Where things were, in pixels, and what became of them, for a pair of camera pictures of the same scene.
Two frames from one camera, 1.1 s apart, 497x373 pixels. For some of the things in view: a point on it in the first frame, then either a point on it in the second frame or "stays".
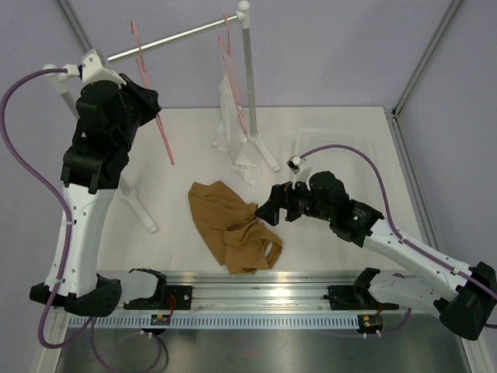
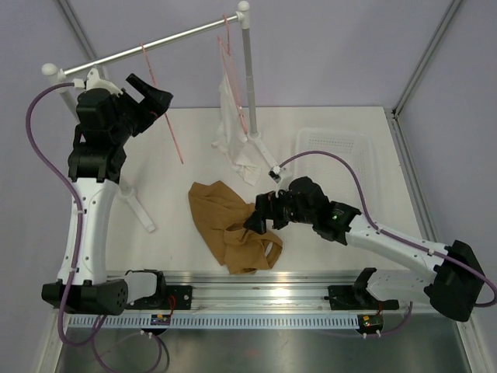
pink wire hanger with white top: x=227 y=52 stays
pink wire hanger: x=144 y=71 to x=166 y=115
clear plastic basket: x=352 y=167 stays
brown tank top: x=242 y=243 stays
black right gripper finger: x=269 y=212 to x=256 y=222
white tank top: x=231 y=134 stays
